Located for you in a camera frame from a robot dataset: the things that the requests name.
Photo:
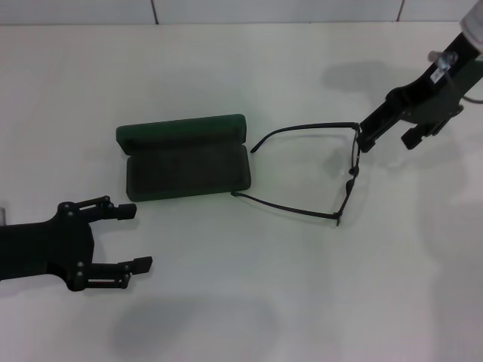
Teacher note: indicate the green glasses case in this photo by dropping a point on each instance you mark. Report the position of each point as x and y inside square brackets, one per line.
[185, 173]

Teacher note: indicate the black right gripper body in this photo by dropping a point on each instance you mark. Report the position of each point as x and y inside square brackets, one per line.
[453, 90]

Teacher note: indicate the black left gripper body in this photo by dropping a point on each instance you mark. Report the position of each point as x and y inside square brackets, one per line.
[41, 249]

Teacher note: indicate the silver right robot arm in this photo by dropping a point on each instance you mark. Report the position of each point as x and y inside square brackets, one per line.
[474, 22]

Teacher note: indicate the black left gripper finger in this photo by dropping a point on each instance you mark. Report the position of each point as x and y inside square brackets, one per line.
[126, 211]
[141, 264]

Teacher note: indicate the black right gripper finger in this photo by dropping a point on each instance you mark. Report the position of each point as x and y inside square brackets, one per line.
[415, 137]
[373, 130]

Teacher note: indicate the black glasses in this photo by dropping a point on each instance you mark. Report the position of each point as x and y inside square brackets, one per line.
[349, 185]

